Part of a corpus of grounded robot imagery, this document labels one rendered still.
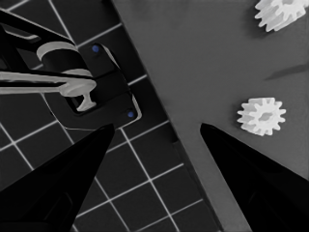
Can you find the white toothed gear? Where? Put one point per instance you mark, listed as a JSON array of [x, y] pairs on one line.
[[251, 122], [276, 14]]

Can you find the dark robot body with pale edges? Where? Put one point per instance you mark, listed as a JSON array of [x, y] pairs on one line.
[[109, 83]]

